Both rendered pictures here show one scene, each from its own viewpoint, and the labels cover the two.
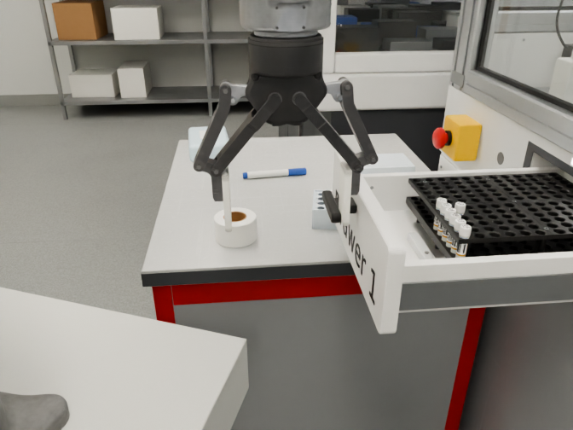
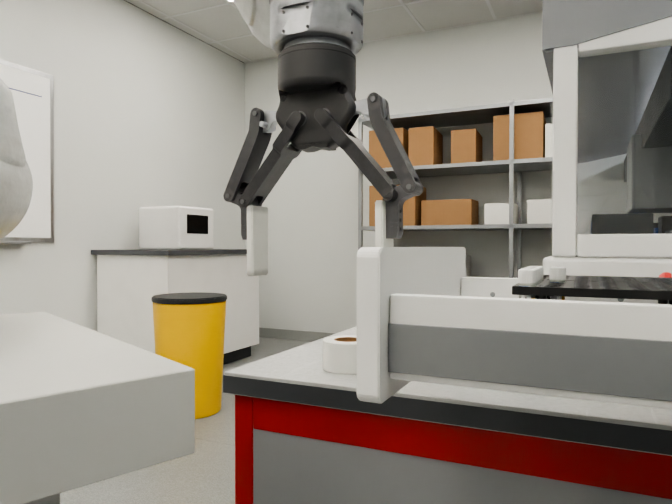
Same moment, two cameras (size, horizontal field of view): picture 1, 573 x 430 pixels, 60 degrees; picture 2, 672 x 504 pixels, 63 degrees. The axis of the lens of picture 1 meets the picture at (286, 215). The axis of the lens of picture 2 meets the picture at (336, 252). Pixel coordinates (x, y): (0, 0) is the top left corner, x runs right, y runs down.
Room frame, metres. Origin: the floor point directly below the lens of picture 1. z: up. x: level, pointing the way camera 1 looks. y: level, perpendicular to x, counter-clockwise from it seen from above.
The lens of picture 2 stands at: (0.08, -0.28, 0.93)
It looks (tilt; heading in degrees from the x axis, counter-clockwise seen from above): 1 degrees down; 31
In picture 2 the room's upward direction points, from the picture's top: straight up
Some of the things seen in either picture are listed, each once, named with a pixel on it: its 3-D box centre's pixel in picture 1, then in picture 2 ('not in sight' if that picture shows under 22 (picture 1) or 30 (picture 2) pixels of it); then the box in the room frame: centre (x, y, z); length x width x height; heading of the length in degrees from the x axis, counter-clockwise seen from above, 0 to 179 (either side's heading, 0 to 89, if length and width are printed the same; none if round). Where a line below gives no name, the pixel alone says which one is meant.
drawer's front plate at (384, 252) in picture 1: (360, 227); (424, 305); (0.56, -0.09, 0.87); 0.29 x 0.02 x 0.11; 6
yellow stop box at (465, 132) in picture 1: (459, 137); not in sight; (0.91, -0.33, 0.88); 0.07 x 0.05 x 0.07; 6
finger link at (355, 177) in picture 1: (361, 171); (403, 210); (0.53, -0.09, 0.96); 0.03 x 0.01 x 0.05; 96
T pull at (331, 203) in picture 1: (340, 205); not in sight; (0.56, -0.07, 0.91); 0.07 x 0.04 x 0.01; 6
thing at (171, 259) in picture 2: not in sight; (184, 286); (3.13, 2.90, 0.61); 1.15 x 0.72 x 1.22; 5
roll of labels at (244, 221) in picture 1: (235, 227); (348, 353); (0.73, 0.08, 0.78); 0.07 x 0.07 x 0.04
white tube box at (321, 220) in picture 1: (347, 209); not in sight; (0.80, -0.11, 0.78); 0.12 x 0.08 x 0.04; 86
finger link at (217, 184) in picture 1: (209, 178); (242, 215); (0.51, 0.09, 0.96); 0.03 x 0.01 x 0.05; 96
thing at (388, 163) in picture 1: (381, 163); not in sight; (1.05, -0.21, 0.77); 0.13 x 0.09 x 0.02; 96
